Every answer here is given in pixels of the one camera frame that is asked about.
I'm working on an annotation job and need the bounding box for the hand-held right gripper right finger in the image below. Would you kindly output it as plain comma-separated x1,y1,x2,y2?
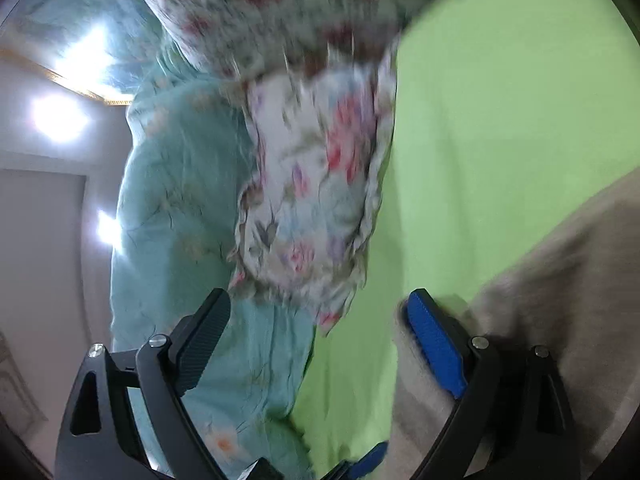
405,289,576,480

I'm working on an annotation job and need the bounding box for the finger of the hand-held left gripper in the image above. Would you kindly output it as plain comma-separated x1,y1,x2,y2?
327,441,390,480

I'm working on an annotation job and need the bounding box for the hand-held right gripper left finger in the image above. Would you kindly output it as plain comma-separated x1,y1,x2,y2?
54,288,236,480

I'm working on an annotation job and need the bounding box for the teal floral blanket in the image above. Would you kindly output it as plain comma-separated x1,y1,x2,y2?
10,0,331,480

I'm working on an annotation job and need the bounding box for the round ceiling light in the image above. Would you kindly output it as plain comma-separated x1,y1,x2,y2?
96,209,122,242
30,94,92,142

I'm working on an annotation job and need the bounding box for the small floral ruffled pillow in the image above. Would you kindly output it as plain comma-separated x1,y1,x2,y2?
227,50,401,337

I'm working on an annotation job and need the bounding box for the green bed sheet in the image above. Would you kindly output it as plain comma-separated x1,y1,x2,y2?
290,0,637,480

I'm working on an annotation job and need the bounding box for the large floral pillow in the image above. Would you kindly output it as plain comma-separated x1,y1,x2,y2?
112,0,468,83

